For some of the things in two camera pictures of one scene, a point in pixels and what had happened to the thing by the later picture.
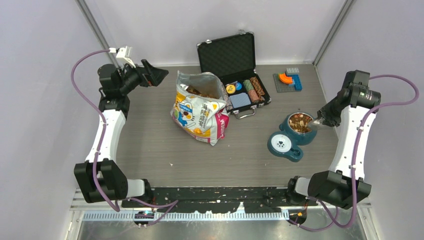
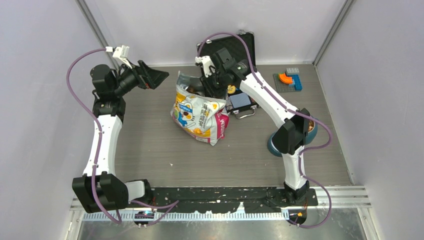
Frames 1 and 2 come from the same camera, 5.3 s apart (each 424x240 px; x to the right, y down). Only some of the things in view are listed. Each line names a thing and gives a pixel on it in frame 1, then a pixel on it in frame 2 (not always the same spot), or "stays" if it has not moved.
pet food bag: (199, 109) stays
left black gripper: (157, 74) stays
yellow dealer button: (230, 89) stays
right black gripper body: (330, 112) to (217, 86)
